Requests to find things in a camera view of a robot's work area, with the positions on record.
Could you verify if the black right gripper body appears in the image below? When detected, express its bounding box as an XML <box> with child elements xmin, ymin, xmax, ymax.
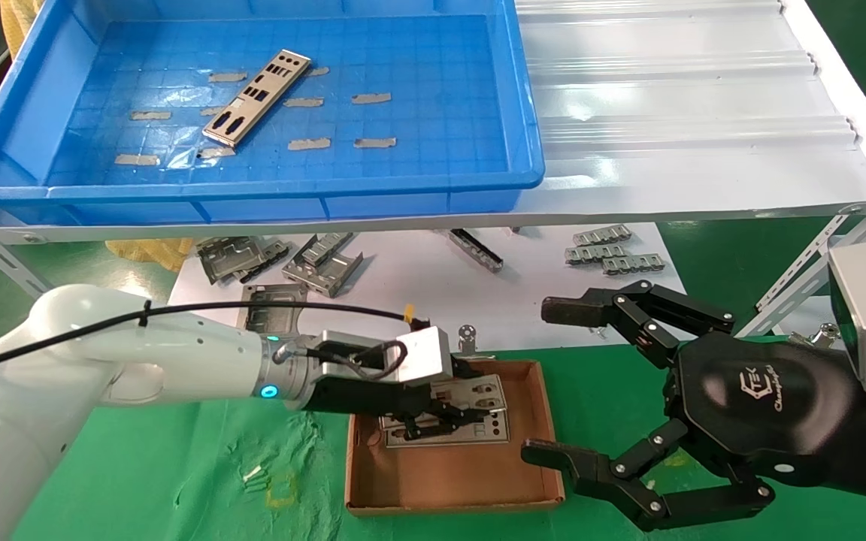
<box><xmin>665</xmin><ymin>334</ymin><xmax>866</xmax><ymax>504</ymax></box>

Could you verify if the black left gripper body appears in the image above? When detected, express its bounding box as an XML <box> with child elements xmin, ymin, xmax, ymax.
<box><xmin>305</xmin><ymin>378</ymin><xmax>441</xmax><ymax>418</ymax></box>

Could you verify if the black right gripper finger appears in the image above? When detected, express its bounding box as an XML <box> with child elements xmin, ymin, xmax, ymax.
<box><xmin>521</xmin><ymin>421</ymin><xmax>776</xmax><ymax>533</ymax></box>
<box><xmin>540</xmin><ymin>280</ymin><xmax>736</xmax><ymax>369</ymax></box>

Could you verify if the brown cardboard box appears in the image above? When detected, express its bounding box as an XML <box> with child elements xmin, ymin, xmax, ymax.
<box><xmin>344</xmin><ymin>359</ymin><xmax>567</xmax><ymax>518</ymax></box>

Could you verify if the blue plastic tray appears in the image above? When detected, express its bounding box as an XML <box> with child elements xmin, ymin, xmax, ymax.
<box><xmin>0</xmin><ymin>0</ymin><xmax>547</xmax><ymax>226</ymax></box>

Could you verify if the small notched metal strip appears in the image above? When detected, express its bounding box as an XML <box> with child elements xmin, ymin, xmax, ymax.
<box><xmin>573</xmin><ymin>225</ymin><xmax>633</xmax><ymax>247</ymax></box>
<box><xmin>602</xmin><ymin>255</ymin><xmax>665</xmax><ymax>277</ymax></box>
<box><xmin>565</xmin><ymin>244</ymin><xmax>627</xmax><ymax>266</ymax></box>

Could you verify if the white board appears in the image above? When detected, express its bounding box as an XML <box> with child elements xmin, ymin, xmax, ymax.
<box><xmin>166</xmin><ymin>223</ymin><xmax>688</xmax><ymax>354</ymax></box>

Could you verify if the long grey metal strip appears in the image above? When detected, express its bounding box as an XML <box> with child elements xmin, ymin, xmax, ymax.
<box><xmin>448</xmin><ymin>229</ymin><xmax>505</xmax><ymax>273</ymax></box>

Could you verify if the green table cloth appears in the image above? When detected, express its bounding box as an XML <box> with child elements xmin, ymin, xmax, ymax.
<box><xmin>8</xmin><ymin>338</ymin><xmax>866</xmax><ymax>541</ymax></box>

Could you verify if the white metal shelf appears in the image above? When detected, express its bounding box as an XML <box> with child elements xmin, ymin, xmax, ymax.
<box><xmin>0</xmin><ymin>0</ymin><xmax>866</xmax><ymax>245</ymax></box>

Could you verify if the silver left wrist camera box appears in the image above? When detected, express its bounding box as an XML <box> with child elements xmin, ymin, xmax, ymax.
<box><xmin>320</xmin><ymin>327</ymin><xmax>454</xmax><ymax>384</ymax></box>

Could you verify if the black looped camera cable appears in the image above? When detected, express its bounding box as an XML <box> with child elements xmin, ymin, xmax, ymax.
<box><xmin>275</xmin><ymin>340</ymin><xmax>409</xmax><ymax>380</ymax></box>

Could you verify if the grey stamped metal bracket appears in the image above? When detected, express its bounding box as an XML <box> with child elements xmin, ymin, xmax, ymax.
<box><xmin>196</xmin><ymin>237</ymin><xmax>268</xmax><ymax>286</ymax></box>
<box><xmin>238</xmin><ymin>239</ymin><xmax>292</xmax><ymax>285</ymax></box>
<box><xmin>299</xmin><ymin>233</ymin><xmax>356</xmax><ymax>267</ymax></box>
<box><xmin>283</xmin><ymin>252</ymin><xmax>365</xmax><ymax>299</ymax></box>
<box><xmin>241</xmin><ymin>283</ymin><xmax>308</xmax><ymax>335</ymax></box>

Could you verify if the long black arm cable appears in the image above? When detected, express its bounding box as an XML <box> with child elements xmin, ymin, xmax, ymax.
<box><xmin>0</xmin><ymin>301</ymin><xmax>430</xmax><ymax>380</ymax></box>

